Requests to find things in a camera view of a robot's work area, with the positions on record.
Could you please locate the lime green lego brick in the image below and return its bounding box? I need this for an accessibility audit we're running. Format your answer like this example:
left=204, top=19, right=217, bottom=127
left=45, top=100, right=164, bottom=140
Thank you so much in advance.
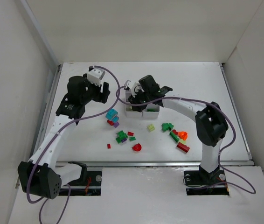
left=147, top=124, right=155, bottom=132

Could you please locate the green lego brick stack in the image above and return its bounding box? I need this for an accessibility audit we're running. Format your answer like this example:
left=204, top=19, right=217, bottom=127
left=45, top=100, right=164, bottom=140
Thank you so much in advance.
left=116, top=130, right=128, bottom=144

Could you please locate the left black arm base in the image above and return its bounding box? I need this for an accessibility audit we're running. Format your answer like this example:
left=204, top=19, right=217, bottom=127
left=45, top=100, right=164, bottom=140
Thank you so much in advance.
left=57, top=161, right=102, bottom=196

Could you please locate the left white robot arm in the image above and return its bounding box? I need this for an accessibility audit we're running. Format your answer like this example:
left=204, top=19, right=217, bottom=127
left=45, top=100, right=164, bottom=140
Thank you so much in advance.
left=18, top=69, right=110, bottom=199

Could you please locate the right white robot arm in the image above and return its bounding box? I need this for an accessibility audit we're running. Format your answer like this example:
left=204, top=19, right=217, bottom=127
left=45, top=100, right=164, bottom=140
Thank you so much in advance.
left=125, top=75, right=228, bottom=187

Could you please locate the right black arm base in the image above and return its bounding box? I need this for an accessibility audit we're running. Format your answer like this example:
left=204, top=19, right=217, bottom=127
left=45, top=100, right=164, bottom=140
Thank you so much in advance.
left=183, top=169, right=229, bottom=196

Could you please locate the white divided sorting container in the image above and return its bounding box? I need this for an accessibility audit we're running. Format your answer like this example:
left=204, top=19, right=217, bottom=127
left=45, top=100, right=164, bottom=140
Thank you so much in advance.
left=125, top=90, right=160, bottom=119

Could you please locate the cyan lego block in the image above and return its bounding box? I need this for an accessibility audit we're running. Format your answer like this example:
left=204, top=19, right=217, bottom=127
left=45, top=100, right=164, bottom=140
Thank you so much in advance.
left=105, top=109, right=119, bottom=123

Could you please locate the red brick under cyan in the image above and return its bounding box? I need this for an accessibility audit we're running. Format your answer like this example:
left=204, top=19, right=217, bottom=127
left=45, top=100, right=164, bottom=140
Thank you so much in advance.
left=107, top=120, right=114, bottom=126

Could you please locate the green lego cluster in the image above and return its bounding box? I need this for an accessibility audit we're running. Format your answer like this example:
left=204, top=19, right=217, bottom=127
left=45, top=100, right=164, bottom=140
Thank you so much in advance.
left=161, top=123, right=174, bottom=132

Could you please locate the red round lego piece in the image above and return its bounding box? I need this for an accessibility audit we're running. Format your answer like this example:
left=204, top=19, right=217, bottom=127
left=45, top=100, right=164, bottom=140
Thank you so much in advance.
left=132, top=143, right=142, bottom=153

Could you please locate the long green lego brick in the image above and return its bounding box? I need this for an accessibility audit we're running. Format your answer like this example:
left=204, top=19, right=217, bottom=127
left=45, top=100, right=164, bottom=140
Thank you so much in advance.
left=169, top=132, right=180, bottom=142

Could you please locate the orange lego piece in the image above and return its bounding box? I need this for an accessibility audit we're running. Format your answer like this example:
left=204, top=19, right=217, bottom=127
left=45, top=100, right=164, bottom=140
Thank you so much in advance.
left=178, top=131, right=188, bottom=141

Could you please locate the pale lime lego brick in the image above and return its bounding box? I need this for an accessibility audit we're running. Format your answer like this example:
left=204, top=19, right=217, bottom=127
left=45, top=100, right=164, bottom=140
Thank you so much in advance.
left=179, top=139, right=186, bottom=145

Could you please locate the large red lego brick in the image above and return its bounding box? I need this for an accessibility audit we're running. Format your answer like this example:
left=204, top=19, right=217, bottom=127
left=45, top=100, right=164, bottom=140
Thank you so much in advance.
left=176, top=142, right=190, bottom=153

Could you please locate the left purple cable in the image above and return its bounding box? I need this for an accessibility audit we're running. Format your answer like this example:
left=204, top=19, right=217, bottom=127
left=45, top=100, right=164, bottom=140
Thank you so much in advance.
left=26, top=65, right=121, bottom=224

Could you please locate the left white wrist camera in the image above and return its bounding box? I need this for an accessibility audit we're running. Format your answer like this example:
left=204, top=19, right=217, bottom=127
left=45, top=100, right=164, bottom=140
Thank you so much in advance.
left=87, top=66, right=105, bottom=87

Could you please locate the metal rail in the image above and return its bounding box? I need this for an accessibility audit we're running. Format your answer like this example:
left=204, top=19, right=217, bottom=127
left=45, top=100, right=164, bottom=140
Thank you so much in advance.
left=30, top=63, right=254, bottom=168

